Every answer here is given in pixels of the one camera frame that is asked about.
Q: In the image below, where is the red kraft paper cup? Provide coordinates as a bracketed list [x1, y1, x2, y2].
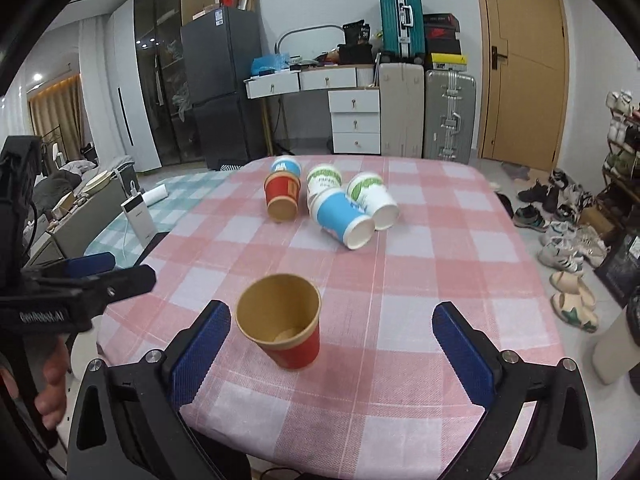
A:
[235, 274, 322, 370]

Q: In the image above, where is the lying red paper cup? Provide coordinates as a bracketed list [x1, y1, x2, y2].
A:
[264, 170, 300, 222]

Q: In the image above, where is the small blue paper cup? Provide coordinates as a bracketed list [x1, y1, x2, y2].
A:
[270, 155, 302, 178]

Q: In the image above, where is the large blue white paper cup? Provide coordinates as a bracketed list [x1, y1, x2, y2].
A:
[311, 188, 375, 250]

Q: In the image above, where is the green white cup left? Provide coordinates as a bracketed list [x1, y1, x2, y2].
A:
[306, 164, 343, 206]

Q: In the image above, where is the green white cup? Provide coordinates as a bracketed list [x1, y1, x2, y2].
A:
[306, 164, 343, 206]
[347, 172, 400, 231]

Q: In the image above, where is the green white cup right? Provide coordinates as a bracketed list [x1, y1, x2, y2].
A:
[347, 172, 400, 231]

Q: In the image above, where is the person's left hand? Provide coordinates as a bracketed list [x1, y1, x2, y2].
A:
[0, 337, 72, 432]

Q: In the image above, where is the white power bank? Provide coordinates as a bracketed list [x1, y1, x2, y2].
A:
[120, 194, 158, 248]

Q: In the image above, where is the teal checkered tablecloth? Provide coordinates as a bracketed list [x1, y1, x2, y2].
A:
[85, 168, 236, 268]

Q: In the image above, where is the beige foam slipper front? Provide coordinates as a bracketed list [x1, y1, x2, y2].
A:
[550, 292, 599, 334]

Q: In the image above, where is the beige foam slipper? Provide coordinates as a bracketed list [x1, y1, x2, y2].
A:
[549, 271, 596, 311]
[550, 292, 599, 334]

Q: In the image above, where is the beige foam slipper back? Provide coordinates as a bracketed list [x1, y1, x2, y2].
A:
[549, 271, 596, 311]

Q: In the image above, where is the pink checkered tablecloth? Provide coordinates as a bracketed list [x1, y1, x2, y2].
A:
[98, 156, 563, 479]

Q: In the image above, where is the white sneaker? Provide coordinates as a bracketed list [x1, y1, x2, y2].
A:
[537, 240, 584, 274]

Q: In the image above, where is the black green sneaker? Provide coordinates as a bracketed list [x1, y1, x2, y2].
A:
[512, 204, 549, 233]

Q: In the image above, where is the black refrigerator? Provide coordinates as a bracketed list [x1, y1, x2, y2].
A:
[181, 6, 267, 170]

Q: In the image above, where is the blue plastic bag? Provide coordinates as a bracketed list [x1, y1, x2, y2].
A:
[250, 53, 290, 77]

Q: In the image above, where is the shoe rack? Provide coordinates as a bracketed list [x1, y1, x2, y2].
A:
[600, 90, 639, 224]

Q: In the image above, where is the dark glass cabinet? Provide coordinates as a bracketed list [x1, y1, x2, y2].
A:
[134, 0, 215, 166]

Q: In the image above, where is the white drawer desk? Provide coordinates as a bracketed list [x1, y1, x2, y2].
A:
[244, 64, 381, 155]

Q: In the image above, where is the beige suitcase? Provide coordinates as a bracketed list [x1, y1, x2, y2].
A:
[378, 63, 425, 158]

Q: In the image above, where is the silver suitcase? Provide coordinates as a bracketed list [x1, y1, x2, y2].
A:
[423, 70, 476, 165]

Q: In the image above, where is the wooden door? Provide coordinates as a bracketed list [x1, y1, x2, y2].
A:
[478, 0, 570, 171]

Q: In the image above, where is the teal suitcase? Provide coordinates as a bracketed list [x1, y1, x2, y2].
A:
[378, 0, 426, 65]

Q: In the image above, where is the stack of shoe boxes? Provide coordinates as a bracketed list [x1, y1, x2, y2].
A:
[423, 13, 468, 72]

